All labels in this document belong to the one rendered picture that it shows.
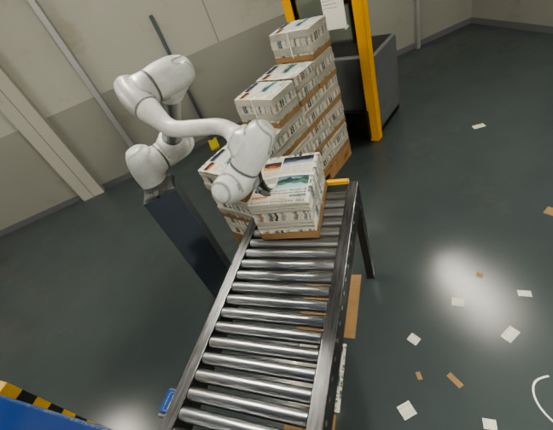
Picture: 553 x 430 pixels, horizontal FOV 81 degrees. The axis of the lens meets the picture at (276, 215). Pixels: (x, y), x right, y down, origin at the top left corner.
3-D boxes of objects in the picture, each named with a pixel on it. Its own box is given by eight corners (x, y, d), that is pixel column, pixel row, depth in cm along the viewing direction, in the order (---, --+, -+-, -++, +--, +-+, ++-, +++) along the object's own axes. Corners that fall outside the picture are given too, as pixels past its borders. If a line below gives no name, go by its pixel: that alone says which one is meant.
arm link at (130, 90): (129, 102, 115) (160, 84, 120) (99, 75, 119) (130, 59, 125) (140, 128, 126) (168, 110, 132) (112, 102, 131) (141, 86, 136)
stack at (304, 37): (306, 166, 340) (266, 36, 258) (320, 150, 355) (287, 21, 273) (339, 171, 317) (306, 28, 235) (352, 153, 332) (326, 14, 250)
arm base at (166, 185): (144, 206, 180) (138, 199, 177) (145, 187, 197) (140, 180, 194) (174, 193, 181) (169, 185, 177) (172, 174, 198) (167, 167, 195)
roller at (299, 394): (201, 370, 126) (195, 365, 122) (319, 392, 107) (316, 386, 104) (195, 384, 122) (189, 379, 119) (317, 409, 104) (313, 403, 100)
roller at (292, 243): (247, 248, 163) (252, 248, 168) (340, 248, 144) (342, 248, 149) (247, 238, 163) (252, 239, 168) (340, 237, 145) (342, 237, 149)
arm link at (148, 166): (136, 185, 189) (113, 153, 176) (162, 167, 196) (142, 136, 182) (148, 193, 178) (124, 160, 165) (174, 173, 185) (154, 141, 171)
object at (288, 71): (255, 82, 257) (255, 80, 257) (275, 66, 272) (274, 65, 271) (293, 78, 236) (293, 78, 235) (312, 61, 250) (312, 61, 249)
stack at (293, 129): (239, 246, 282) (195, 170, 230) (306, 165, 340) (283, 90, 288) (273, 258, 259) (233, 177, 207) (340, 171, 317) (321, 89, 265)
